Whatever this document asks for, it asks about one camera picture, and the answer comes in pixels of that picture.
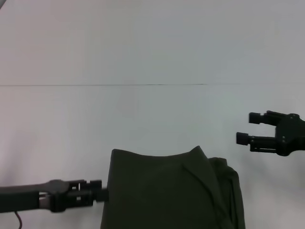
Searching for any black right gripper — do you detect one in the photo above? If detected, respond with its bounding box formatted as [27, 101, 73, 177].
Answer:
[235, 110, 305, 157]

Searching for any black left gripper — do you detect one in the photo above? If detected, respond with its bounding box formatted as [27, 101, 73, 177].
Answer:
[0, 179, 110, 213]

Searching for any black cable with silver plug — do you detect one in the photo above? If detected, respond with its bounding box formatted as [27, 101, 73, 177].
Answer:
[13, 211, 24, 229]

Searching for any dark green t-shirt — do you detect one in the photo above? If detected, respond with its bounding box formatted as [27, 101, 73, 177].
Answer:
[100, 146, 246, 229]

